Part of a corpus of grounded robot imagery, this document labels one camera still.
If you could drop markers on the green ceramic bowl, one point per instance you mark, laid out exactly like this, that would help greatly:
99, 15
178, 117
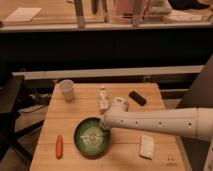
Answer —
90, 138

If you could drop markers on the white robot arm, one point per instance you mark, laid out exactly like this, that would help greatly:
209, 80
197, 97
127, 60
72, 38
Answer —
196, 123

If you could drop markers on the small white bottle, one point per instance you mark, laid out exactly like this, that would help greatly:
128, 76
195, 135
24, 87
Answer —
103, 99

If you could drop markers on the white round object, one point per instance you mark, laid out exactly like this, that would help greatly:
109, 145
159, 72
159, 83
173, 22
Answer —
120, 103

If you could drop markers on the translucent plastic cup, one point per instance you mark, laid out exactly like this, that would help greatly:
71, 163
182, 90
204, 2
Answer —
67, 89

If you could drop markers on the white folded cloth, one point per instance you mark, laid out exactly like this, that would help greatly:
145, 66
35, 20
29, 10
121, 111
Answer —
147, 146

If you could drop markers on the orange toy carrot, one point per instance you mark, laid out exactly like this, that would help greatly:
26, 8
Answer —
59, 147

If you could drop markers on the black chair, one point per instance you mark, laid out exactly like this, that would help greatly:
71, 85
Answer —
9, 95

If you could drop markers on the white paper sheet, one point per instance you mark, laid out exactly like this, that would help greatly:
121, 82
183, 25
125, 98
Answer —
22, 14

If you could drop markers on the metal bracket right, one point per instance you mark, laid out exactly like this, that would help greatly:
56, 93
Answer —
136, 13

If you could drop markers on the metal bracket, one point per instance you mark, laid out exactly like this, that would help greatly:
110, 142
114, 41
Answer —
136, 13
79, 13

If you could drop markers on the metal bracket left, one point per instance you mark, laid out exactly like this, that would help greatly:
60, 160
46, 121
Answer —
79, 13

